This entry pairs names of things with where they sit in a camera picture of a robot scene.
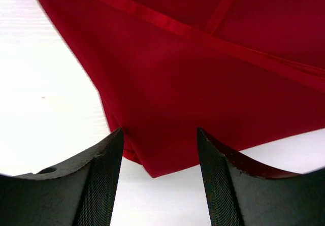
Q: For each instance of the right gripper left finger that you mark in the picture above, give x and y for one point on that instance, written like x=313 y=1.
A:
x=78 y=191

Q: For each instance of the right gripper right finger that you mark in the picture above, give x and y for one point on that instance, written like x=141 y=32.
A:
x=242 y=191

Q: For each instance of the red cloth napkin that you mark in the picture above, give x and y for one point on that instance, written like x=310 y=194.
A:
x=247 y=71

